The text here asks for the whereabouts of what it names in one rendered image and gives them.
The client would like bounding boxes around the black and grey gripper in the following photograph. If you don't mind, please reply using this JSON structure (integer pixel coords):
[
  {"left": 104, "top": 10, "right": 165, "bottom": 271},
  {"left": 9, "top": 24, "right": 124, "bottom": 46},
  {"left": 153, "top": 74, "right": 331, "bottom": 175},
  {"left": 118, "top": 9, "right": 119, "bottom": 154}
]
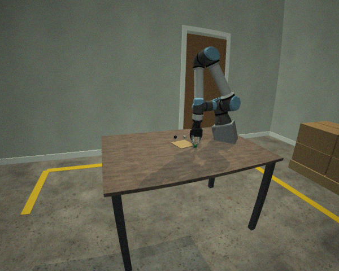
[{"left": 190, "top": 120, "right": 203, "bottom": 147}]

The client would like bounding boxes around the tan mat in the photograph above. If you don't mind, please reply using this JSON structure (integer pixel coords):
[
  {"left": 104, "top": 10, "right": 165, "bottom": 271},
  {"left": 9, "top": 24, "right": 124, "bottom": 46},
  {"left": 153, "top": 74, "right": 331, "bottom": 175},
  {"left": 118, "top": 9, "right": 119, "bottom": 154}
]
[{"left": 171, "top": 140, "right": 193, "bottom": 149}]

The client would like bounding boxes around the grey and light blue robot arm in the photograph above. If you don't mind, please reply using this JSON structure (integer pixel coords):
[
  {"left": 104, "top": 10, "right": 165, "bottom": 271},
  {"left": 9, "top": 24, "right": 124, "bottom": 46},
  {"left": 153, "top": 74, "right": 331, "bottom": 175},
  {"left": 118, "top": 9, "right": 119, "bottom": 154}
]
[{"left": 192, "top": 47, "right": 241, "bottom": 126}]

